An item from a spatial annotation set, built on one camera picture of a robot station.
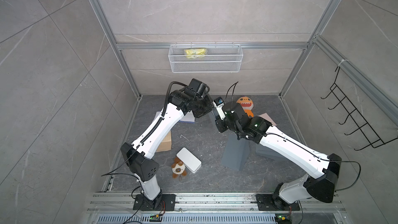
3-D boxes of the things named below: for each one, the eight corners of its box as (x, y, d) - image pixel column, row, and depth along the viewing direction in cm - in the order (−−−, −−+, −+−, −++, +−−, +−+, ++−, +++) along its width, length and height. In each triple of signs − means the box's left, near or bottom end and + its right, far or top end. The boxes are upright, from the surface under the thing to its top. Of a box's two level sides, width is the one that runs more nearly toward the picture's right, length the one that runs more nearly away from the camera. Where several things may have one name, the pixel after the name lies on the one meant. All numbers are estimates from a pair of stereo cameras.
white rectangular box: (176, 157, 90) (175, 153, 86) (184, 149, 93) (184, 145, 89) (194, 174, 84) (193, 171, 80) (202, 165, 87) (202, 162, 83)
